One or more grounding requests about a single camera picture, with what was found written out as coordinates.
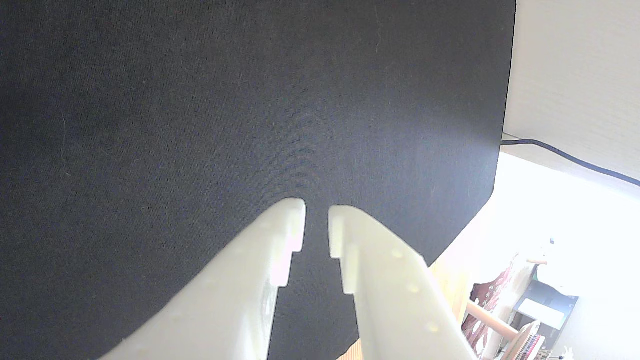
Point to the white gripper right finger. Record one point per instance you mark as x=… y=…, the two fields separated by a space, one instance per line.
x=395 y=300

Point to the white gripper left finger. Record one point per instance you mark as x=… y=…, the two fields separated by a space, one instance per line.
x=235 y=300

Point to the wooden pole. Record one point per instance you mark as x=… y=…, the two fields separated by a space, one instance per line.
x=492 y=320

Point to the stack of books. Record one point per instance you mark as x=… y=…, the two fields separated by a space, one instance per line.
x=525 y=345

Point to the black cloth desk mat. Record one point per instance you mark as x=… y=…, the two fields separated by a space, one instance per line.
x=200 y=100

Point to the red patterned cloth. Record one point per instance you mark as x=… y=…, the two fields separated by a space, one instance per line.
x=482 y=295

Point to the dark box with white label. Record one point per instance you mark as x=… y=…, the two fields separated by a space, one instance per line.
x=547 y=305

